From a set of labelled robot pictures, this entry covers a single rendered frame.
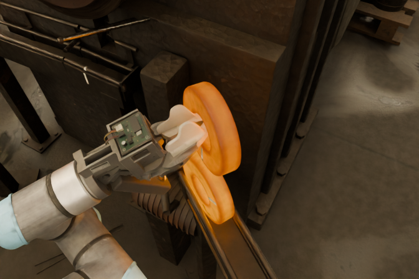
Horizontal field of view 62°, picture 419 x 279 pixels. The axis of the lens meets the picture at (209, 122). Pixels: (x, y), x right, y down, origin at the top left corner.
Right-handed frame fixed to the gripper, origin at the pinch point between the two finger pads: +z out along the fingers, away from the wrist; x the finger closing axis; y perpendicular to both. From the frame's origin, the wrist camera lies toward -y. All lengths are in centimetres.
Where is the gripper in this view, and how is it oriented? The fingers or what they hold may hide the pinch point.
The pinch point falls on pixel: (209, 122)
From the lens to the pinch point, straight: 56.1
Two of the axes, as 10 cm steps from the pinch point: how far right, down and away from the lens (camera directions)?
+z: 8.7, -4.9, 0.6
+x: -4.3, -7.0, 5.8
